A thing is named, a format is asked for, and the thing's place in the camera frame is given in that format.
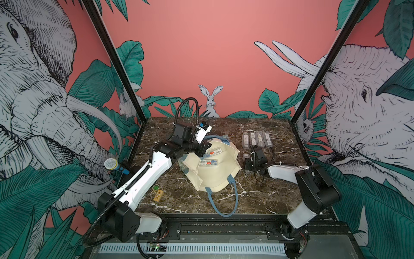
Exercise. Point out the black frame post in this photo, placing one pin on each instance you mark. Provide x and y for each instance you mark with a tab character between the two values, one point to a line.
104	36
351	21

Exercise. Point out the white vented cable duct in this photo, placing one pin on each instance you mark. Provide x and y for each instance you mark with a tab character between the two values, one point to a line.
196	248

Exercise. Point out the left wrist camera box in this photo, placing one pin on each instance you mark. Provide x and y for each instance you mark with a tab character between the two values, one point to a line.
187	132

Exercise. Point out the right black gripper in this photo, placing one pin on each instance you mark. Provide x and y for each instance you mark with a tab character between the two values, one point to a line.
247	164

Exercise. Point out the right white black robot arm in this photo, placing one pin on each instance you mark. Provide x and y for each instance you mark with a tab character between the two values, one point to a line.
317	188

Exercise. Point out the clear compass case barcode label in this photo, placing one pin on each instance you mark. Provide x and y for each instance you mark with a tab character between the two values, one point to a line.
245	141

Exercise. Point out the clear case blue parts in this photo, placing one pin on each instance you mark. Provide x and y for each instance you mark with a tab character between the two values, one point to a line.
267	139

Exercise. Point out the cream canvas tote bag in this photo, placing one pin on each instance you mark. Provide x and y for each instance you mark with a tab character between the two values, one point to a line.
213	174

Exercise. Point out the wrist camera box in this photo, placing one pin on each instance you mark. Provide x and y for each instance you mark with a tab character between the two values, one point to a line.
258	156
187	132

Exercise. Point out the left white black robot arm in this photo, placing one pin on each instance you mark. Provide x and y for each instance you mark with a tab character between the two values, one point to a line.
117	210

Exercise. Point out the black left frame post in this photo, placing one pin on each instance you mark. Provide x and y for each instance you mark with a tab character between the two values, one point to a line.
104	36

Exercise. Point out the black right frame post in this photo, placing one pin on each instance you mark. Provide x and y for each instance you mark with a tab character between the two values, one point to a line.
351	21

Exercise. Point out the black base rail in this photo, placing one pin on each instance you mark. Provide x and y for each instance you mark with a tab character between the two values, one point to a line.
175	226

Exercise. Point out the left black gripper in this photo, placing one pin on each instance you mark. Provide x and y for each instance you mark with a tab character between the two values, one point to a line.
202	148

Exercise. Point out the clear compass case gold label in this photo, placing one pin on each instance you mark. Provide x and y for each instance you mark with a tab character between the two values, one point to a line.
253	139

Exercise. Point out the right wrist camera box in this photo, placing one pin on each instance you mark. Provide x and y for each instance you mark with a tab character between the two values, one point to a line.
258	156

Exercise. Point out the small wooden tag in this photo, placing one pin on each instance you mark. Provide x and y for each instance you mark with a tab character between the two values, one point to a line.
158	196

